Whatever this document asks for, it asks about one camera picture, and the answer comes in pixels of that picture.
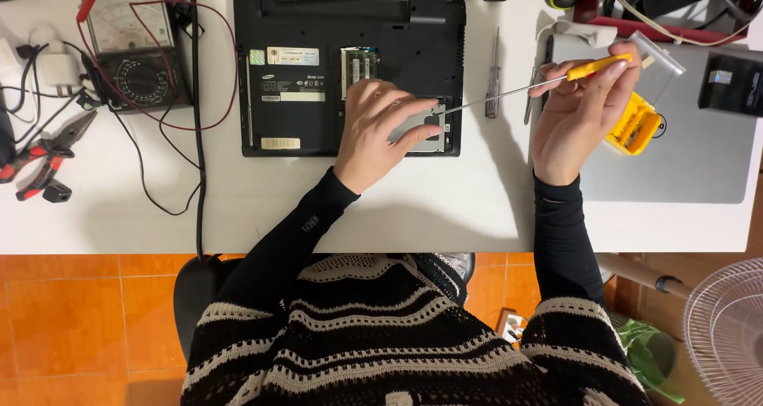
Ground person's right hand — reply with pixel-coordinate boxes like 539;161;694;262
527;41;643;186

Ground person's left hand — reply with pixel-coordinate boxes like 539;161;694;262
333;78;444;196

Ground yellow handled screwdriver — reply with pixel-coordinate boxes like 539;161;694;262
434;52;634;118

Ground silver hard drive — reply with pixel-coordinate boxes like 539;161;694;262
386;98;449;155

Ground yellow screwdriver bit case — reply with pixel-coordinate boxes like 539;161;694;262
604;91;663;157

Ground green memory module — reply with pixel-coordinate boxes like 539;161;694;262
341;47;380;100

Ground white cloth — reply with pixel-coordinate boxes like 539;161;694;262
535;19;619;50

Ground clear plastic case lid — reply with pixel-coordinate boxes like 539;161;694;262
628;29;687;76

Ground silver laptop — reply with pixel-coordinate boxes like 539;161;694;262
541;33;759;206

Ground black laptop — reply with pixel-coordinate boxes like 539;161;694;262
232;0;528;159

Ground black box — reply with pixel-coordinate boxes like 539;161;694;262
697;52;763;119

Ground black and white knit sweater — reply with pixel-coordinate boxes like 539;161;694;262
180;252;652;406

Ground small box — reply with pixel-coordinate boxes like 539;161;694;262
496;309;529;345

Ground black analog multimeter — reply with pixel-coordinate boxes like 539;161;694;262
80;0;193;114

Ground bin with green bag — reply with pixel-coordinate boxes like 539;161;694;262
614;318;687;406

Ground white fan grille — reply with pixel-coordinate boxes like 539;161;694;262
682;257;763;406

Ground red multimeter probe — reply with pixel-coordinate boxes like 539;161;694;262
75;0;110;24

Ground small black adapter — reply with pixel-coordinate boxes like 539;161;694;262
42;179;73;204

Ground red and black pliers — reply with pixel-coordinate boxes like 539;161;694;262
0;109;99;203

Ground white charger plug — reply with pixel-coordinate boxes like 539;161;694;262
29;23;82;97

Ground clear handled tester screwdriver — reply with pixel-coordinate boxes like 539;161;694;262
484;27;502;120

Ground red tray with cables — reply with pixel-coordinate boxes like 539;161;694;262
573;0;763;47

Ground red probe wire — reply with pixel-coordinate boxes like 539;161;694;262
75;0;238;133

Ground wooden handle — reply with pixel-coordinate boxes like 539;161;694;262
595;253;693;300

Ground thick black cable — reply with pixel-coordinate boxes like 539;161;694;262
186;0;208;259

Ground thin black wire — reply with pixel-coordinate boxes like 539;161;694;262
110;104;202;218

